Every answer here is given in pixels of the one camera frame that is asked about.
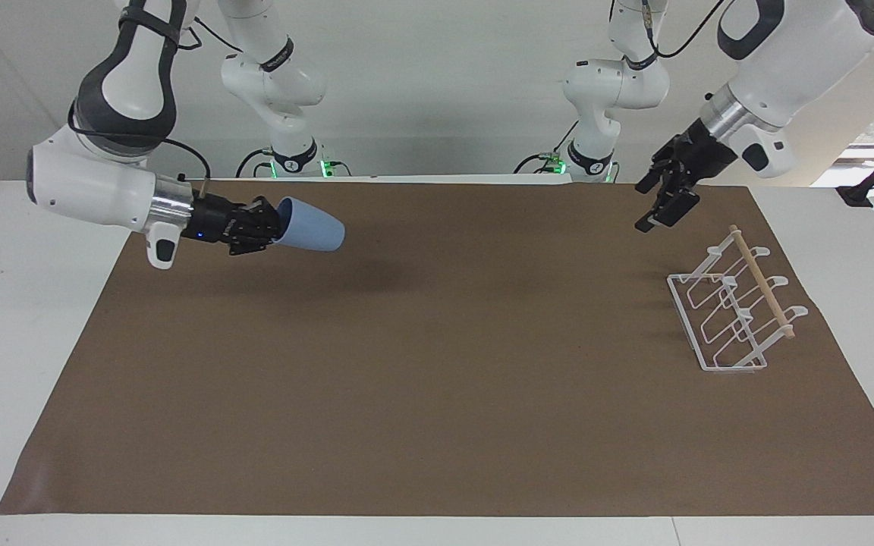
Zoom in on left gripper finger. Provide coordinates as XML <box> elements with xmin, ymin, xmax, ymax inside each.
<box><xmin>633</xmin><ymin>184</ymin><xmax>701</xmax><ymax>234</ymax></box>
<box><xmin>635</xmin><ymin>140</ymin><xmax>681</xmax><ymax>195</ymax></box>

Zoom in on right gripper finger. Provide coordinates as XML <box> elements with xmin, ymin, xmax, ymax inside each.
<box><xmin>228</xmin><ymin>226</ymin><xmax>283</xmax><ymax>256</ymax></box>
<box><xmin>243</xmin><ymin>195</ymin><xmax>284</xmax><ymax>230</ymax></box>

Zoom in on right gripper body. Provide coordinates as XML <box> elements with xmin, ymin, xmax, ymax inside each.
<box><xmin>181</xmin><ymin>193</ymin><xmax>253</xmax><ymax>246</ymax></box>

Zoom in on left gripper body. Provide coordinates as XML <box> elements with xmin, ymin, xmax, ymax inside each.
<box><xmin>668</xmin><ymin>118</ymin><xmax>739</xmax><ymax>188</ymax></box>

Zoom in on light blue cup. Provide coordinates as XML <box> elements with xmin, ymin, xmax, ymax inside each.
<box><xmin>273</xmin><ymin>196</ymin><xmax>347</xmax><ymax>253</ymax></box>

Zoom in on black cable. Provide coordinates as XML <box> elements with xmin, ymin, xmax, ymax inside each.
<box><xmin>236</xmin><ymin>148</ymin><xmax>278</xmax><ymax>180</ymax></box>
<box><xmin>179</xmin><ymin>14</ymin><xmax>245</xmax><ymax>55</ymax></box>
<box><xmin>514</xmin><ymin>120</ymin><xmax>583</xmax><ymax>176</ymax></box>
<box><xmin>640</xmin><ymin>0</ymin><xmax>728</xmax><ymax>60</ymax></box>
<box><xmin>67</xmin><ymin>99</ymin><xmax>212</xmax><ymax>199</ymax></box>

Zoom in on white wire cup holder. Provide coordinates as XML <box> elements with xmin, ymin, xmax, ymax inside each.
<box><xmin>666</xmin><ymin>224</ymin><xmax>810</xmax><ymax>374</ymax></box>

